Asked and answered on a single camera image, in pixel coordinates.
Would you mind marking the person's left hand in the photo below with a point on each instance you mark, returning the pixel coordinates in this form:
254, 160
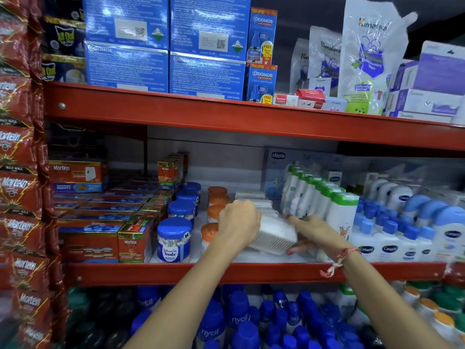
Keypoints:
236, 223

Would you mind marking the person's right hand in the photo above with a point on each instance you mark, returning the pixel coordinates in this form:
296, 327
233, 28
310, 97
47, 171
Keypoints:
319, 236

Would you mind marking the person's right thumb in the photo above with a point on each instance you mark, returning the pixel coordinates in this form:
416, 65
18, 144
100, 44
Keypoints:
298, 248

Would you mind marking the person's left fingers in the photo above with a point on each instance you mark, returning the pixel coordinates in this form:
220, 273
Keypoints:
255, 218

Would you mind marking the white cotton swab box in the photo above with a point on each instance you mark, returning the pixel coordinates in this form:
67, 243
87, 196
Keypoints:
274, 234
250, 195
262, 204

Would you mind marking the person's right forearm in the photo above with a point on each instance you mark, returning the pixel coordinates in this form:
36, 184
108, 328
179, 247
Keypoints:
385, 305

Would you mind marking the person's left forearm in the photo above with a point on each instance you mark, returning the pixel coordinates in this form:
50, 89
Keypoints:
189, 301

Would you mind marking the orange lid cotton bud jar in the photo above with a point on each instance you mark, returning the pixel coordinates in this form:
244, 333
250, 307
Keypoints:
219, 200
215, 212
217, 191
209, 232

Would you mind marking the pink white thread wristband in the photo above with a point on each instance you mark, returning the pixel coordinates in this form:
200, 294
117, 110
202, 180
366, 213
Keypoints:
341, 258

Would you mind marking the grey blue baby product box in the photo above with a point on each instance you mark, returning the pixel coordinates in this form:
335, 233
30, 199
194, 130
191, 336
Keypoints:
276, 170

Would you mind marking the row of green cap bottles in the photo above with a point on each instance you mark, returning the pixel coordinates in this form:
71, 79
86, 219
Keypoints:
319, 199

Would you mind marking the blue lid cotton bud jar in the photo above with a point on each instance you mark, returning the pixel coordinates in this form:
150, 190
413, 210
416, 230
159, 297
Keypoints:
191, 186
181, 210
174, 239
188, 197

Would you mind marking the group of blue cap powder bottles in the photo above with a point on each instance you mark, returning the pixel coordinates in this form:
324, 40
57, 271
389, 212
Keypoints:
239, 316

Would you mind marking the red green refill box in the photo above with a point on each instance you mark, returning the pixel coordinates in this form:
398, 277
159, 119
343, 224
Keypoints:
133, 243
169, 174
181, 159

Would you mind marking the group of blue cap lotion bottles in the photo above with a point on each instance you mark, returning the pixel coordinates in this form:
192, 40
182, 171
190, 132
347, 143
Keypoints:
403, 236

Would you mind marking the group of white pump bottles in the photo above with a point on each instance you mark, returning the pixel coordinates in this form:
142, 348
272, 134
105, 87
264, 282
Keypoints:
388, 192

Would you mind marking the small white red box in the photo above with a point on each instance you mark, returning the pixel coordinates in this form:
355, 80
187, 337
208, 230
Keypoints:
286, 100

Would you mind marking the red metal shelf rack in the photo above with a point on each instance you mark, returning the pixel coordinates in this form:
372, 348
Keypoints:
181, 109

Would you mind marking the small blue refill box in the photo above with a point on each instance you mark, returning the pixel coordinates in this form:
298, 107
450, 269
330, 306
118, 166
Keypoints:
261, 83
262, 34

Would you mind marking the small red soap box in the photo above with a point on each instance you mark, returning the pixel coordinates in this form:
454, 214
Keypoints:
310, 94

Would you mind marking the group of orange green cap bottles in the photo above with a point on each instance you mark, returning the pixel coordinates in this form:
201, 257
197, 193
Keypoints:
432, 308

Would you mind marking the large blue carton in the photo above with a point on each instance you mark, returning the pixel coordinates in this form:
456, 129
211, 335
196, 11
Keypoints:
207, 78
127, 67
209, 25
125, 18

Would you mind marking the stack of flat red blue boxes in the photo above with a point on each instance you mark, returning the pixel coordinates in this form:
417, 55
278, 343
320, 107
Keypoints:
94, 221

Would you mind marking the white purple box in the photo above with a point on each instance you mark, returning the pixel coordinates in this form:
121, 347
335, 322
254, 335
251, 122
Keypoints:
423, 102
403, 76
417, 116
439, 67

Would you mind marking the red repellent machine box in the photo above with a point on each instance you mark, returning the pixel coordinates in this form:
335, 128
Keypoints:
76, 171

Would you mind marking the group of dark green bottles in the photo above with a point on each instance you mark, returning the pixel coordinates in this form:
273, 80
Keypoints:
98, 316

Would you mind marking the large white refill pouch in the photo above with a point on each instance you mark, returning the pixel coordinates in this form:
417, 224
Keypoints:
372, 54

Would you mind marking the black yellow repellent box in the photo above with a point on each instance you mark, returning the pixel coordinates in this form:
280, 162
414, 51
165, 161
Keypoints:
63, 70
63, 7
64, 38

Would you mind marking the hanging strip of red packets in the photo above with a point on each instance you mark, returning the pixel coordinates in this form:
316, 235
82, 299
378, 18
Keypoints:
18, 159

